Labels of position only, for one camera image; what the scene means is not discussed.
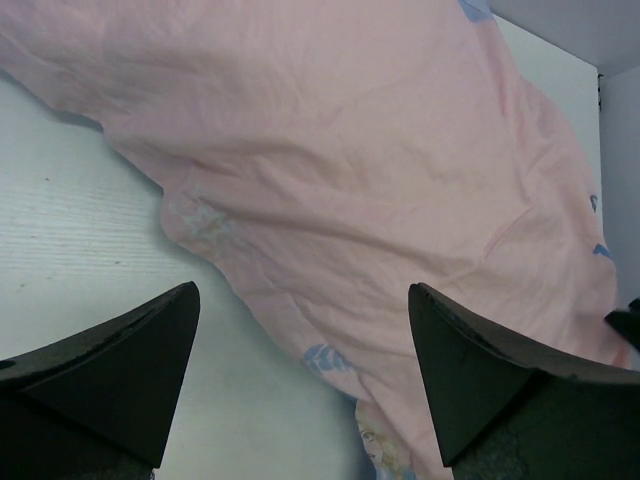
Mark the pink and blue printed pillowcase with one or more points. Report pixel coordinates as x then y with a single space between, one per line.
325 156

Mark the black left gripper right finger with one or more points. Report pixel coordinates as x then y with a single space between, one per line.
505 406

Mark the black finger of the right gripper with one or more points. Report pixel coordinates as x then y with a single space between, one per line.
626 322

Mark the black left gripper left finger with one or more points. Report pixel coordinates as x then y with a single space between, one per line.
99 404

